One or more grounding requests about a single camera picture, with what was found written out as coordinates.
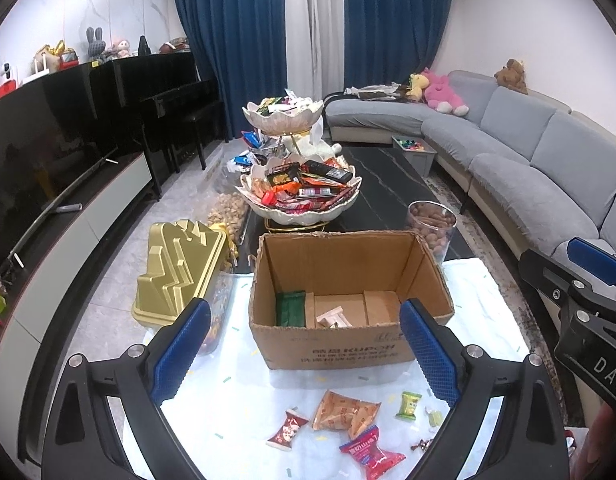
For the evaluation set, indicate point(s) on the white red robot toy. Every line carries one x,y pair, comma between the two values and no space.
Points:
5,82

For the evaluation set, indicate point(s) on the small pink doll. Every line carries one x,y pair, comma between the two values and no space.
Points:
123,49

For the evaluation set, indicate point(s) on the brown bag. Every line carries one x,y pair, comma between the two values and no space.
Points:
174,46

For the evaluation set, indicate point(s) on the orange biscuit packet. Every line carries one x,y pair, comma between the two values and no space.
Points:
345,410

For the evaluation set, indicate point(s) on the red portrait snack packet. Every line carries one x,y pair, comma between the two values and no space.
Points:
287,430

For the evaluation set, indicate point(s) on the yellow plush toy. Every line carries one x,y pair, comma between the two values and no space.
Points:
416,87

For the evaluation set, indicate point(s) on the green candy packet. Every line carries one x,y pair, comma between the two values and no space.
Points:
408,405

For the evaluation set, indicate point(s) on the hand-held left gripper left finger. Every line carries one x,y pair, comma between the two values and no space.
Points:
183,350

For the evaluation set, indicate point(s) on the blue curtain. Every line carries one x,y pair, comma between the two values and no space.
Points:
228,35
397,20

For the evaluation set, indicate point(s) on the grey television cabinet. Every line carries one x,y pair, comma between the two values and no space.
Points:
103,210

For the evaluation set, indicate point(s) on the brown foil candy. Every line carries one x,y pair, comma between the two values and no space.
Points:
422,444

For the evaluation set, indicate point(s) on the black metronome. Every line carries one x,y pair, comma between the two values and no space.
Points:
144,46

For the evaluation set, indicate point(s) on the clothes heap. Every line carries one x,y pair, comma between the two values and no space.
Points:
377,91

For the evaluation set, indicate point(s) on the clear jar of nuts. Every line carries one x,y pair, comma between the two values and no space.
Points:
432,230

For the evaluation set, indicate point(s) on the pile of wrapped snacks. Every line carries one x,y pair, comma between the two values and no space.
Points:
303,185

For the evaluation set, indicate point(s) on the pink plush toy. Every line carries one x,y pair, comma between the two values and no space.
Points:
442,92

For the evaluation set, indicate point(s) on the white plastic bag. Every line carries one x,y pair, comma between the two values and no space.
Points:
318,145

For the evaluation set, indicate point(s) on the grey storage bin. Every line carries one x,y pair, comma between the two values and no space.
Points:
415,157

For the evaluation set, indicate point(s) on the white sheer curtain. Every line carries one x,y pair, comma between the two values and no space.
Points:
315,30

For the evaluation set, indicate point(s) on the brown cardboard box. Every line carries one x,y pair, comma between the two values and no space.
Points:
338,350

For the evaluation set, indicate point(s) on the pink red candy packet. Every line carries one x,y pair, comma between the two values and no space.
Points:
370,452

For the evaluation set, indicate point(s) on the grey patterned rug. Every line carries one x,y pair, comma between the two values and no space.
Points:
512,305

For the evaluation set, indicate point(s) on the brown plush toy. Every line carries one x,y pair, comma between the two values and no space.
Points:
511,76

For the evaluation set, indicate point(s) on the long green snack packet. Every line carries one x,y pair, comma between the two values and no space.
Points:
290,308

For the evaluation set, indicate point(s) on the clear candy box gold lid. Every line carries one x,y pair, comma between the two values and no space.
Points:
173,270

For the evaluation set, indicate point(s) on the black curved television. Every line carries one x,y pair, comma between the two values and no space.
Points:
43,160

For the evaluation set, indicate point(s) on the white tiered snack tray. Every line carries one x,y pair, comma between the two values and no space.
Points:
300,217

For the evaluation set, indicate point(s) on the grey rabbit plush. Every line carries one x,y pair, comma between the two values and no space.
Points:
95,45

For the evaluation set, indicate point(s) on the pale pink snack packet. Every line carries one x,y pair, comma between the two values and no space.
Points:
333,317

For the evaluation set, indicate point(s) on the clear bag of nuts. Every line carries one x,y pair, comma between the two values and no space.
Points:
228,215

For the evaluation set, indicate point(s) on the red gift box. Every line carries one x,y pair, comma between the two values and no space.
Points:
68,60

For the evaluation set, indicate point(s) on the grey corner sofa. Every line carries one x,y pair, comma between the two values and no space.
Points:
512,170

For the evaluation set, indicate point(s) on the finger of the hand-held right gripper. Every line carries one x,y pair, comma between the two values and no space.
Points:
595,257
547,275

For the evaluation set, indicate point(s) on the gold foil balloon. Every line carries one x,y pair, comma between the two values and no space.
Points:
50,50

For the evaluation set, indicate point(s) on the pale green small candy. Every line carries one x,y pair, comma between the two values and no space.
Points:
434,417

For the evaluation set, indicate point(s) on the grey remote control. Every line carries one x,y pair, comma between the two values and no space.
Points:
69,207

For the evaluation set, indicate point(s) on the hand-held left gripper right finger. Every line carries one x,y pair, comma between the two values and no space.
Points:
430,355

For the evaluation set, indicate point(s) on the black upright piano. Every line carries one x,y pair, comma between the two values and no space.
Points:
163,95

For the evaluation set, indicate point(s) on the person's right hand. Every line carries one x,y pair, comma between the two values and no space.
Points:
605,440

